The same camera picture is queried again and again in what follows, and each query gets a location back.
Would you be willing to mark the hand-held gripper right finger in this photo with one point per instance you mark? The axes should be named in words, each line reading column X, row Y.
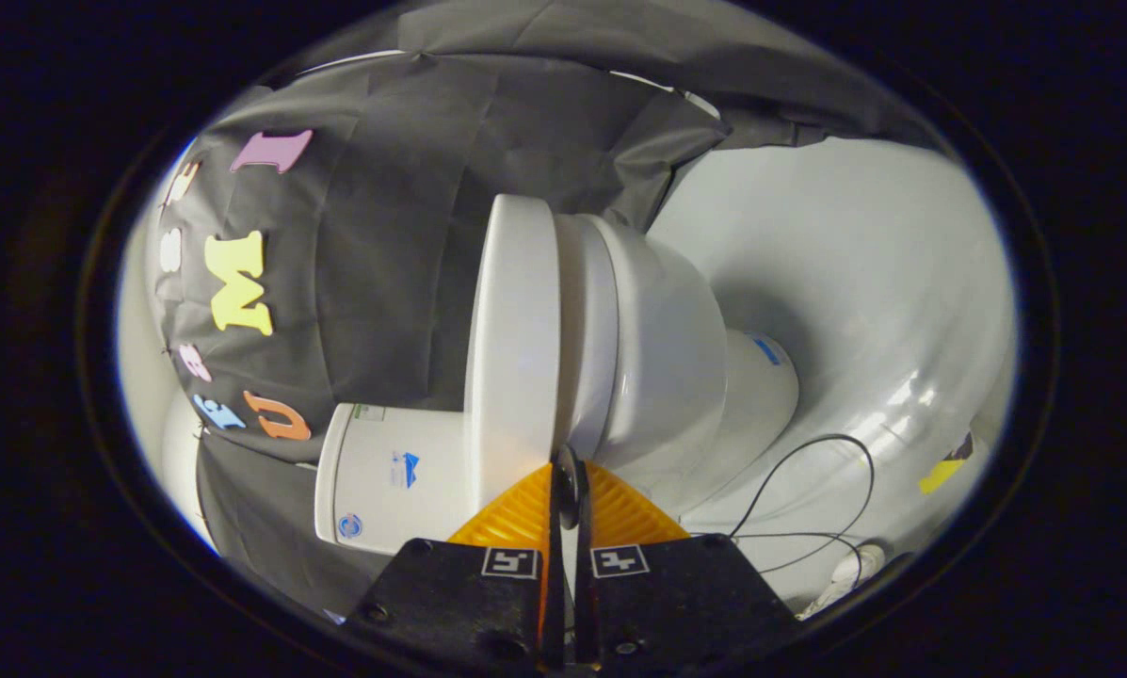
column 685, row 593

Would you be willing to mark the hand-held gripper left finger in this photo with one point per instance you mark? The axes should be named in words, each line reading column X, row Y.
column 450, row 593

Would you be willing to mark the white ceramic toilet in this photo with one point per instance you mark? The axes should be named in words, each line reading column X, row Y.
column 667, row 358

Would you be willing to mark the yellow floor tape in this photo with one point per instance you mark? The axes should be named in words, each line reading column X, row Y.
column 940, row 476

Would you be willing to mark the black backdrop cloth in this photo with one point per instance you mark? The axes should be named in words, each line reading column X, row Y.
column 384, row 235

